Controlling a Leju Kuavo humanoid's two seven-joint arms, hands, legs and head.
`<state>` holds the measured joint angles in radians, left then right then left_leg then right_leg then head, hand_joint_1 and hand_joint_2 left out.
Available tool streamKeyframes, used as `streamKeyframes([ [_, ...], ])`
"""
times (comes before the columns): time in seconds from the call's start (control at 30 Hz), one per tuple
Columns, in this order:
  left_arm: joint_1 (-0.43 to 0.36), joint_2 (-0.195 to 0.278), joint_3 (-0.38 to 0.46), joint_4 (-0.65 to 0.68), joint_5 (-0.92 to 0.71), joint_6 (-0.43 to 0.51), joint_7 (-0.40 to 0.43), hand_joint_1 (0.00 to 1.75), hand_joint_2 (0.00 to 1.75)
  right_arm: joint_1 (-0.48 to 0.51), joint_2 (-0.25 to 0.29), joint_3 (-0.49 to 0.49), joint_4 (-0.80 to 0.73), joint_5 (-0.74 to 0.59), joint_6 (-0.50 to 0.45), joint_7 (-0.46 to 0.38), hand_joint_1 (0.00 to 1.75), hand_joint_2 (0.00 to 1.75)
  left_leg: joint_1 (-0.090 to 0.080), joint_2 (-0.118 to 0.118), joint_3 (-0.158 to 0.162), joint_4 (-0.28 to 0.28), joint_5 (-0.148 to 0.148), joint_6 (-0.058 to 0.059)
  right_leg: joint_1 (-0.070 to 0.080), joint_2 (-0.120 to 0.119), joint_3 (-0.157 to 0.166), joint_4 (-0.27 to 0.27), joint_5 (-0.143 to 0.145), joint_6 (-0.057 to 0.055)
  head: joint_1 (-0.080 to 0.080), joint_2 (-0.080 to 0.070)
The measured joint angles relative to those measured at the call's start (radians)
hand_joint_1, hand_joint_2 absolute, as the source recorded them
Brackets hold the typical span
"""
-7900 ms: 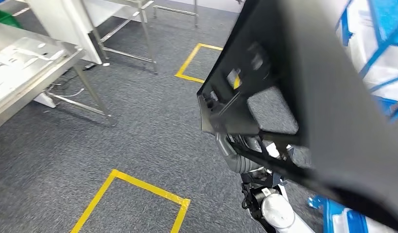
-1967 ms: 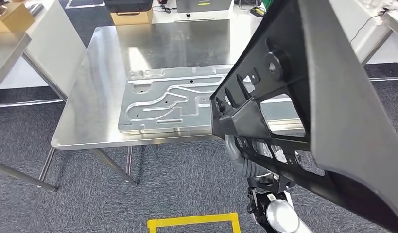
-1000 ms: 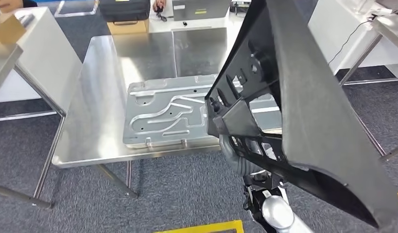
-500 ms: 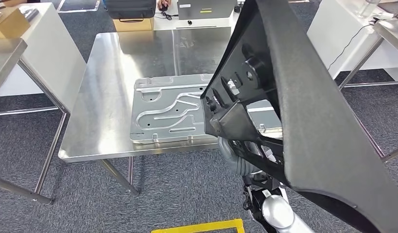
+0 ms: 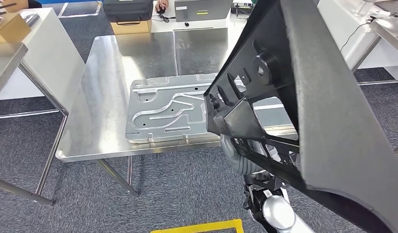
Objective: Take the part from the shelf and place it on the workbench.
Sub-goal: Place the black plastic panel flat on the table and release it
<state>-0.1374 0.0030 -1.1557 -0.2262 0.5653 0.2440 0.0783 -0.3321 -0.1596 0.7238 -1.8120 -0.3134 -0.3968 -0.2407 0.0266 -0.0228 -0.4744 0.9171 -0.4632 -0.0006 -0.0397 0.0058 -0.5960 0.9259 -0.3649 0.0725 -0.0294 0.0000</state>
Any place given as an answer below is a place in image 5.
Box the clear plastic bottle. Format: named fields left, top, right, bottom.
left=354, top=0, right=374, bottom=17

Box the grey laptop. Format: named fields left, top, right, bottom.
left=173, top=0, right=234, bottom=23

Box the yellow floor tape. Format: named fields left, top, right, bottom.
left=150, top=219, right=245, bottom=233

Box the steel side table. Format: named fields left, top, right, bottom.
left=350, top=14, right=398, bottom=155
left=0, top=42, right=69, bottom=207

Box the white desk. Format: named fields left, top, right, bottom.
left=0, top=7, right=87, bottom=114
left=150, top=0, right=253, bottom=34
left=317, top=0, right=398, bottom=88

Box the steel workbench table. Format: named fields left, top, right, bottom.
left=54, top=28, right=299, bottom=198

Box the black desk cable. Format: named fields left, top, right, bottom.
left=339, top=15, right=378, bottom=54

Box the black carrying case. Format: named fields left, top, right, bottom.
left=103, top=0, right=154, bottom=24

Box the black plastic plate part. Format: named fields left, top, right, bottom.
left=203, top=0, right=398, bottom=233

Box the black remote controller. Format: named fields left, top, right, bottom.
left=231, top=0, right=258, bottom=17

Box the white floor tape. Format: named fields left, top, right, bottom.
left=58, top=1, right=103, bottom=18

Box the cardboard box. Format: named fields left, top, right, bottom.
left=110, top=19, right=153, bottom=36
left=0, top=12, right=32, bottom=45

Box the black mouse cable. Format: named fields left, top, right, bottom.
left=151, top=13, right=171, bottom=24

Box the stamped metal panel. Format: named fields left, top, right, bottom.
left=125, top=73, right=298, bottom=145

